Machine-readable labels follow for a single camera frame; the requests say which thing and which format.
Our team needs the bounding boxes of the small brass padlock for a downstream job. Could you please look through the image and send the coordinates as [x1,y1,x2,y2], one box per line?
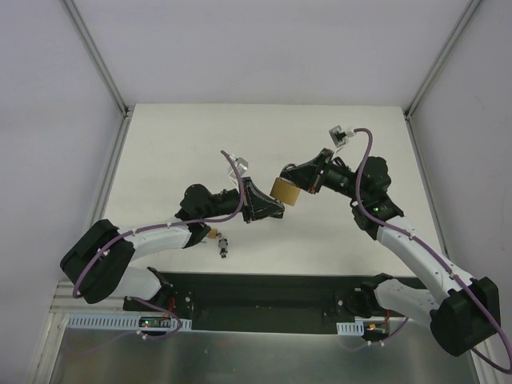
[202,228,222,242]

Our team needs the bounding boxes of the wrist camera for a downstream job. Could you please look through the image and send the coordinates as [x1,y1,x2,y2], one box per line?
[329,126,355,158]
[227,154,249,179]

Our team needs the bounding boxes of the left white cable duct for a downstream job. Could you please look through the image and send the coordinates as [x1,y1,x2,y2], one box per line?
[67,314,192,332]

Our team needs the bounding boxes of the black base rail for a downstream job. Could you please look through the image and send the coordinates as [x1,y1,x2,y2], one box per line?
[122,266,433,334]

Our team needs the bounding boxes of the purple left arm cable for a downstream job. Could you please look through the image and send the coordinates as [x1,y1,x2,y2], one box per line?
[71,150,247,300]

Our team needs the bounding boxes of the panda keychain charm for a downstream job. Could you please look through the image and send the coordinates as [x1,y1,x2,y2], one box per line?
[218,236,229,258]

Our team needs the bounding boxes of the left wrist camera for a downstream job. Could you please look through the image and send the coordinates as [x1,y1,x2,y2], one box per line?
[227,154,249,179]

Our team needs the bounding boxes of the large brass padlock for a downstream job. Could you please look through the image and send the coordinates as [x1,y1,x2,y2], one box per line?
[270,171,301,206]

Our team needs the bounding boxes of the right aluminium frame post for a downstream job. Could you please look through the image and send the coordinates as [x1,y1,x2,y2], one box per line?
[403,0,485,121]

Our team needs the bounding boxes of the right white cable duct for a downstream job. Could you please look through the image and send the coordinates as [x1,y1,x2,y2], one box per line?
[336,321,365,337]

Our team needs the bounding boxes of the left aluminium frame post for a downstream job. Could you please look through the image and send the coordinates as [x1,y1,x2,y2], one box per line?
[59,0,131,118]

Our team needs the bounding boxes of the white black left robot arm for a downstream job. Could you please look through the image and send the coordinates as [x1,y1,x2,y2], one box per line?
[60,177,285,311]

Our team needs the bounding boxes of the white cable duct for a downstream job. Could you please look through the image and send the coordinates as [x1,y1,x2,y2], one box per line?
[336,321,365,337]
[67,314,192,332]

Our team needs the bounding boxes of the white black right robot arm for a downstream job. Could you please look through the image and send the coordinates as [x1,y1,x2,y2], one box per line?
[280,149,501,356]

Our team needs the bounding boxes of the aluminium frame post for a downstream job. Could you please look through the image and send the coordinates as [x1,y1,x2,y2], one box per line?
[403,0,485,121]
[59,0,131,118]

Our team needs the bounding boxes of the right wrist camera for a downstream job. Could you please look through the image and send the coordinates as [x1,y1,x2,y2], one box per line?
[329,126,355,158]

